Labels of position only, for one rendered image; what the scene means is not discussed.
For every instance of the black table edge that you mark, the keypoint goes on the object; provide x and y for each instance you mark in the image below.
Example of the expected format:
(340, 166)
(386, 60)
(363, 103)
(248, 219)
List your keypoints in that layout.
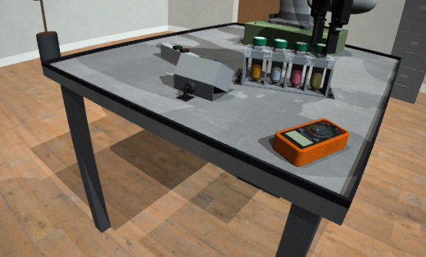
(252, 160)

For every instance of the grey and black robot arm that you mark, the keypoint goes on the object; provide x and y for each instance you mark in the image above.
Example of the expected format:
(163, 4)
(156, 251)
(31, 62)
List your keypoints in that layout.
(296, 13)

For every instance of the orange digital multimeter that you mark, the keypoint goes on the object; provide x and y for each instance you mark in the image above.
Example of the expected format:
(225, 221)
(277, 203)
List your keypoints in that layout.
(305, 143)

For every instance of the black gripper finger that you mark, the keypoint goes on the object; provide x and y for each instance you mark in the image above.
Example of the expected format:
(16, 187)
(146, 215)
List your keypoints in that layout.
(341, 10)
(318, 10)

